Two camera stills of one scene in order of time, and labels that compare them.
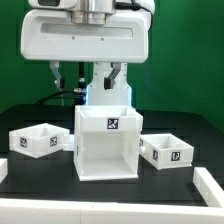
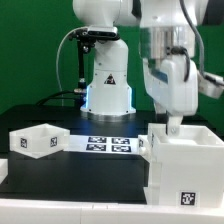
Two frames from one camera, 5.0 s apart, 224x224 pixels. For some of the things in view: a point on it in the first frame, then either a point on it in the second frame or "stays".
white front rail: (62, 211) stays
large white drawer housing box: (106, 142) to (186, 169)
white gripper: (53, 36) to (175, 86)
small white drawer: (38, 141) stays
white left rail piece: (3, 169) stays
